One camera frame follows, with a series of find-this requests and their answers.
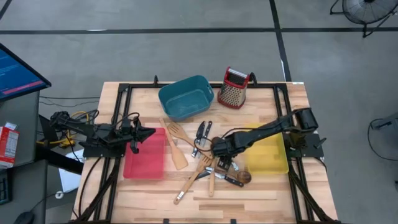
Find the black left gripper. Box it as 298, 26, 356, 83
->
119, 116, 157, 155

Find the red translucent plastic tray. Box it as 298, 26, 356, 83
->
123, 126, 167, 180

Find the slotted wooden spatula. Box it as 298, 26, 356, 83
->
167, 121, 214, 158

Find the paring knife black handle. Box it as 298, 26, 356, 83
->
204, 167, 245, 188

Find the dark wooden spoon white label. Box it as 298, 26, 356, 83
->
231, 161, 252, 184

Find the wooden fork spatula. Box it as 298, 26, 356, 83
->
208, 157, 218, 198

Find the solid wooden spatula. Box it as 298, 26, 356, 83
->
159, 117, 189, 171

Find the slotted wooden spoon with label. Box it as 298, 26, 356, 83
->
173, 154, 214, 205

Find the yellow translucent plastic tray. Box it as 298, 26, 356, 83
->
244, 123, 290, 175

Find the teal plastic bin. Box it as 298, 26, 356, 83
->
157, 74, 215, 122

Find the red trimmed metal box grater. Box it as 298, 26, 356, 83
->
216, 66, 251, 110

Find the white paper sheet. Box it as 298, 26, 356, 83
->
58, 148, 85, 194

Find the black desk support beam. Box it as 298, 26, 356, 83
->
35, 144, 85, 175

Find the grey desk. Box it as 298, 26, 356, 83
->
0, 90, 49, 224

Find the red cardboard box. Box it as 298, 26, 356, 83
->
0, 122, 20, 169

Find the computer monitor blue screen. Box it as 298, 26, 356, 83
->
0, 42, 52, 101

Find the black computer mouse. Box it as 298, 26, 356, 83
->
13, 210, 35, 224

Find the black keyboard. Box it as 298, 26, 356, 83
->
0, 169, 13, 206

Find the black floor fan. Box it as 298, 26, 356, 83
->
329, 0, 398, 39

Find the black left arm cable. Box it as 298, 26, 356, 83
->
73, 108, 141, 130

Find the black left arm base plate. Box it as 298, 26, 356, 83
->
79, 141, 127, 159

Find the black aluminium table frame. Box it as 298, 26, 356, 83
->
73, 81, 341, 224

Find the yellow cable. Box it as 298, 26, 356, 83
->
36, 111, 91, 147

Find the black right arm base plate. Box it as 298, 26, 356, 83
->
284, 133, 327, 159

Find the black floor cable pair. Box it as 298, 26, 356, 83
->
39, 95, 101, 108

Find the thick black base cable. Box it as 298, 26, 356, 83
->
76, 157, 104, 218

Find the thin black floor cable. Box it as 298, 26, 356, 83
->
368, 118, 398, 162

